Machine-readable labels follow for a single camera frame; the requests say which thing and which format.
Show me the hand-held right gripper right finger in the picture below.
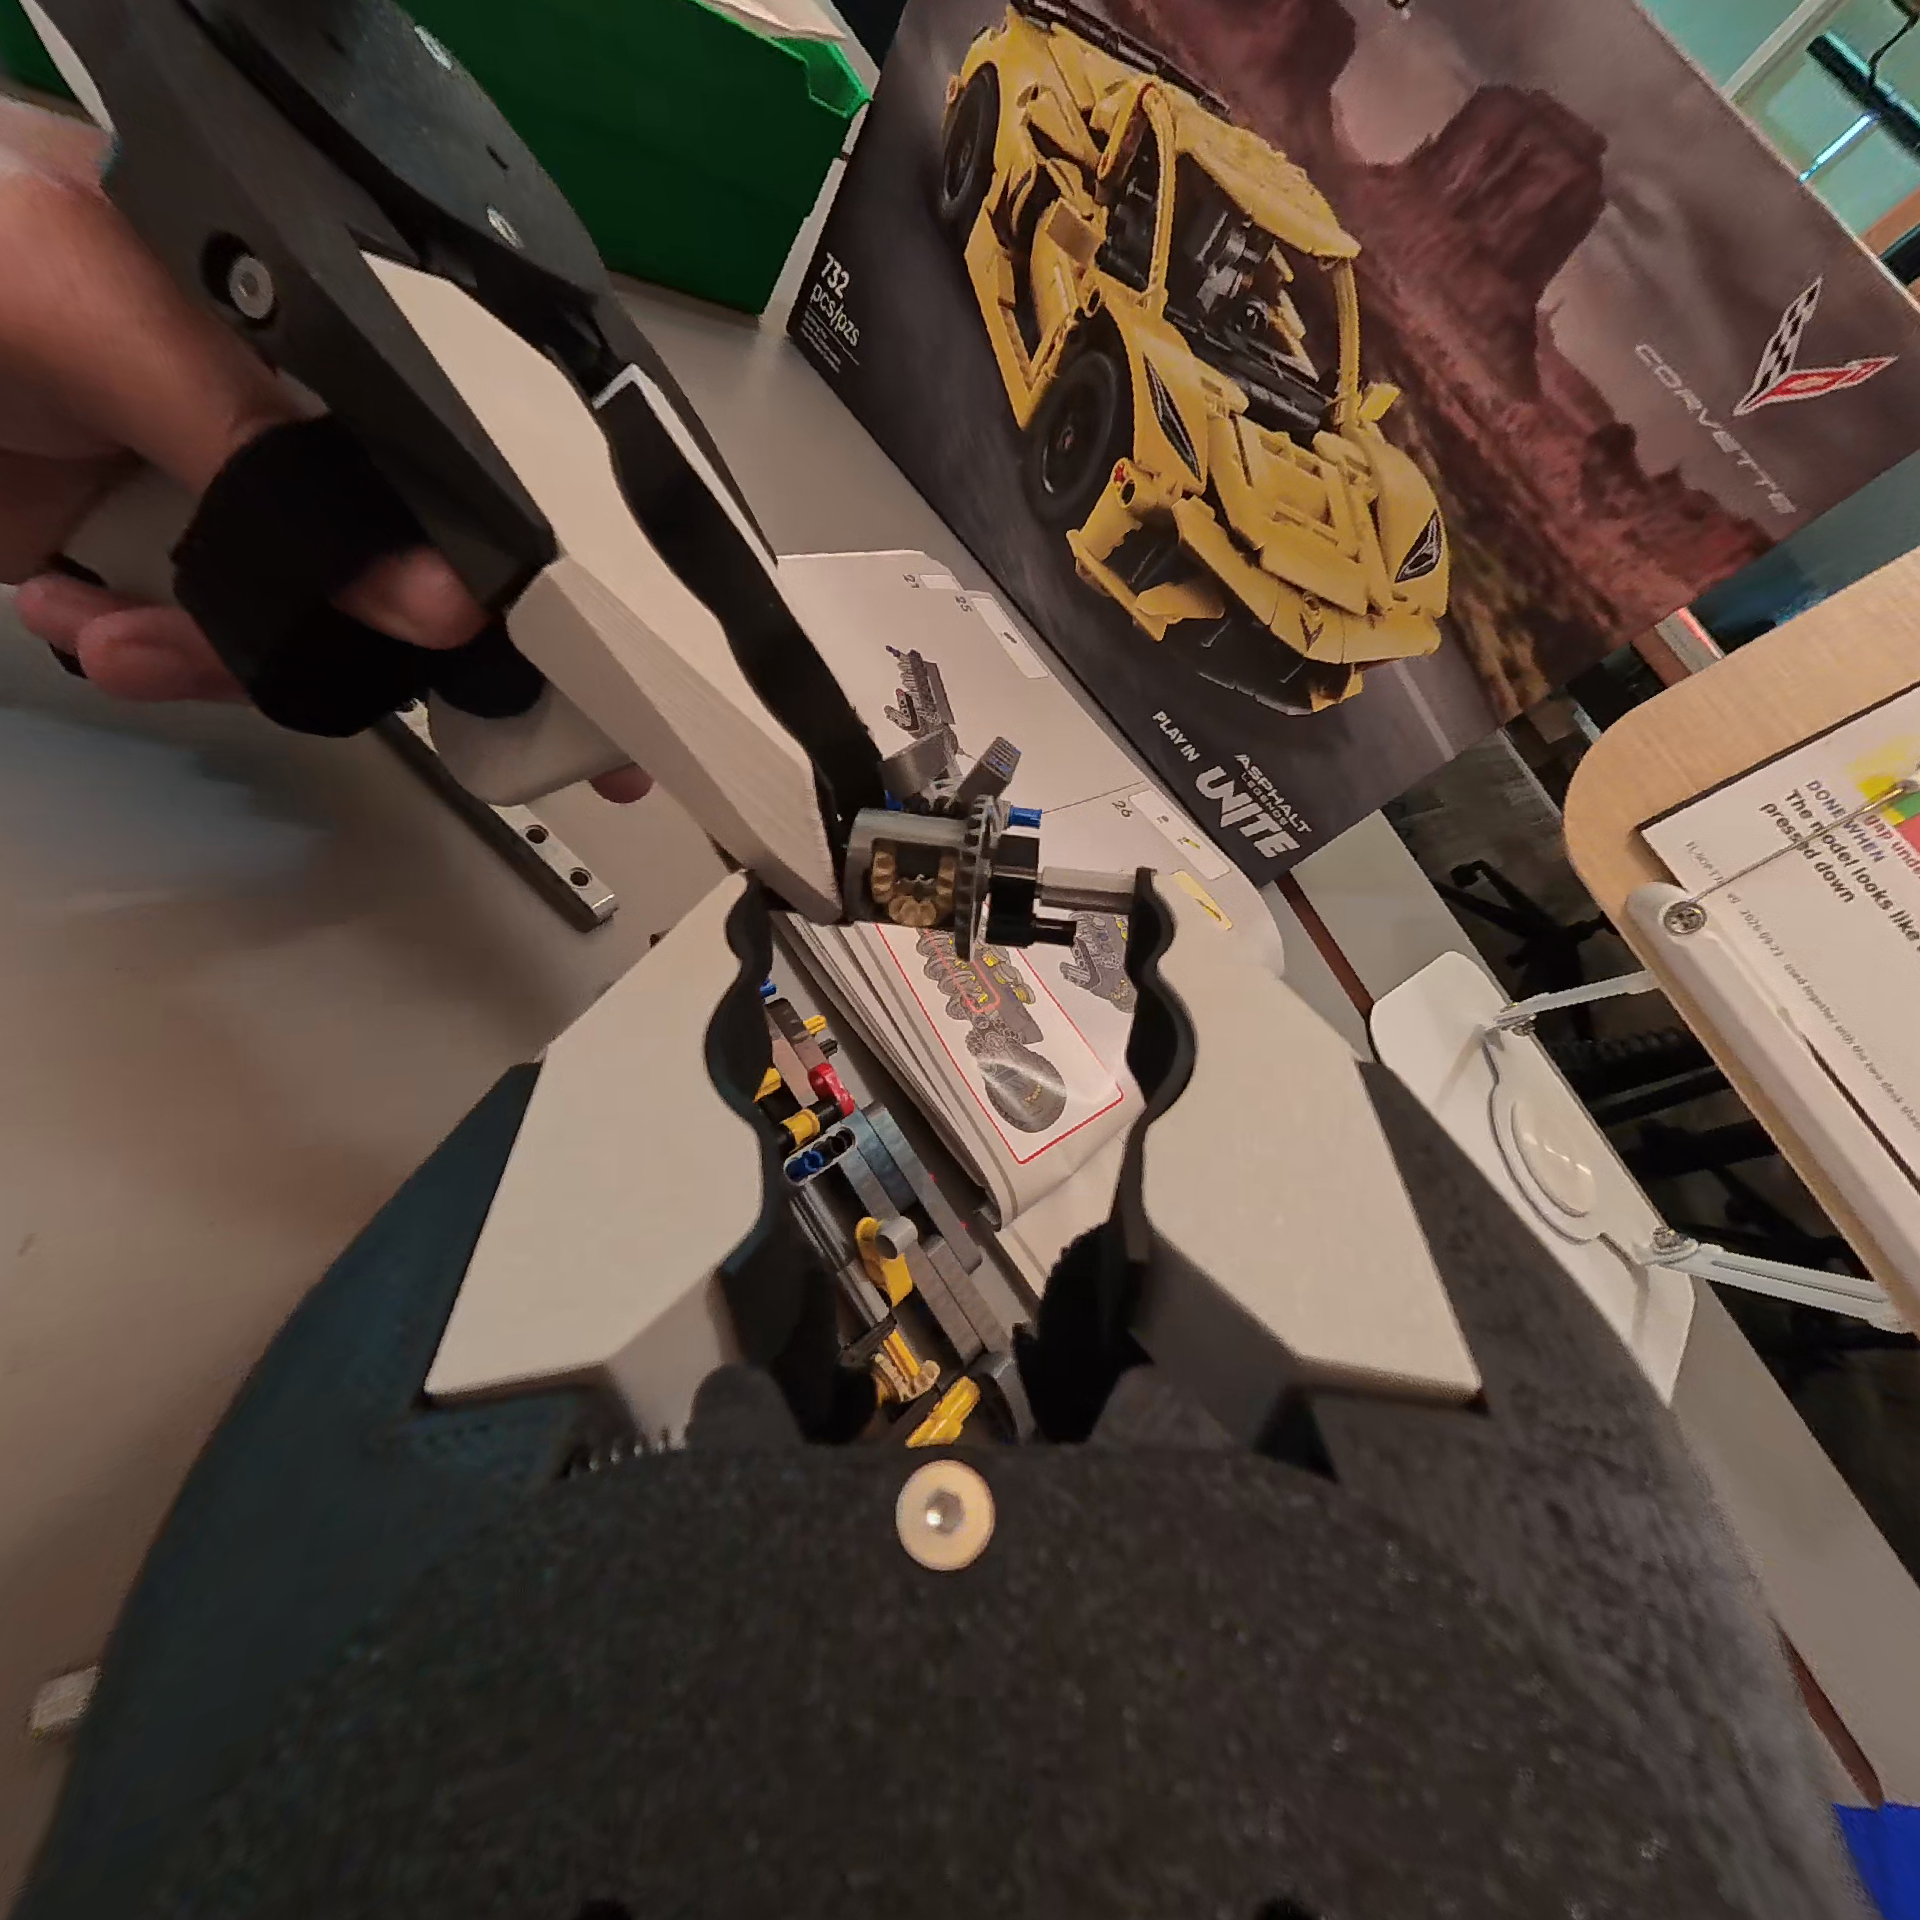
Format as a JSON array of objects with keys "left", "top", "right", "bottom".
[{"left": 1015, "top": 869, "right": 1483, "bottom": 1447}]

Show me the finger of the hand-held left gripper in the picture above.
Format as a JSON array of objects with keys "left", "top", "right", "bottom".
[
  {"left": 588, "top": 361, "right": 890, "bottom": 822},
  {"left": 358, "top": 251, "right": 847, "bottom": 925}
]

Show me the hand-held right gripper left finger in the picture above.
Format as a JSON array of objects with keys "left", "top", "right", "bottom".
[{"left": 425, "top": 878, "right": 875, "bottom": 1447}]

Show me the lego instruction booklet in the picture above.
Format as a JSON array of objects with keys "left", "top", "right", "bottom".
[{"left": 769, "top": 552, "right": 1297, "bottom": 1235}]

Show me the grey lego gear assembly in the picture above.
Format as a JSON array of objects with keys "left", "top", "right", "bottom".
[{"left": 839, "top": 735, "right": 1157, "bottom": 967}]

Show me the light grey long lego bar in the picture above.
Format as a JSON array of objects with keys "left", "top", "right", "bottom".
[{"left": 374, "top": 710, "right": 621, "bottom": 932}]

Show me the yellow car lego set box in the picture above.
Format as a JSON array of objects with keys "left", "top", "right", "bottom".
[{"left": 788, "top": 0, "right": 1907, "bottom": 887}]

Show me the person's left hand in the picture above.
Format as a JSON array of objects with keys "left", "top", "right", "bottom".
[{"left": 0, "top": 105, "right": 654, "bottom": 804}]

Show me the green plastic bin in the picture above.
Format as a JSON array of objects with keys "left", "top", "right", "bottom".
[{"left": 0, "top": 0, "right": 875, "bottom": 317}]

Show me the wooden document stand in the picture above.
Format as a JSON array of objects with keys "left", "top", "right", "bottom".
[{"left": 1368, "top": 548, "right": 1920, "bottom": 1408}]

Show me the printed instruction sheet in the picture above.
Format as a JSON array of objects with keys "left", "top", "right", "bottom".
[{"left": 1639, "top": 690, "right": 1920, "bottom": 1189}]

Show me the blue plastic bin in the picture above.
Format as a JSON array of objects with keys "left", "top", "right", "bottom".
[{"left": 1821, "top": 1793, "right": 1920, "bottom": 1920}]

